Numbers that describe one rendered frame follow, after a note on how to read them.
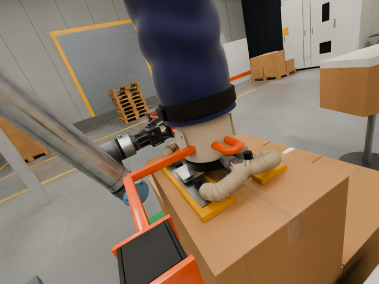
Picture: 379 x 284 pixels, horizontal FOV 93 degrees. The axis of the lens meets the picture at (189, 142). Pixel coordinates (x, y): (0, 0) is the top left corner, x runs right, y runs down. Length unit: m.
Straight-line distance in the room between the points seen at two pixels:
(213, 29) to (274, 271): 0.55
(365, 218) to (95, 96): 9.44
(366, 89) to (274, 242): 1.44
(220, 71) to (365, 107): 1.42
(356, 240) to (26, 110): 1.11
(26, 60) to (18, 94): 9.45
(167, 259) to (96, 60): 9.64
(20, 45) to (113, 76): 3.33
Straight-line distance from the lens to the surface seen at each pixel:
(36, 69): 9.91
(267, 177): 0.54
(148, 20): 0.46
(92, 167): 0.58
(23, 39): 10.12
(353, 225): 1.02
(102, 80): 9.66
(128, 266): 0.26
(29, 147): 7.37
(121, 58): 9.92
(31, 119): 0.55
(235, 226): 0.45
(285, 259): 0.53
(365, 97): 1.75
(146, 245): 0.26
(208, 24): 0.46
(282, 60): 7.56
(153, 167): 0.47
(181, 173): 0.57
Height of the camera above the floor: 1.28
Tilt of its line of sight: 22 degrees down
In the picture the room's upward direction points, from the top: 17 degrees counter-clockwise
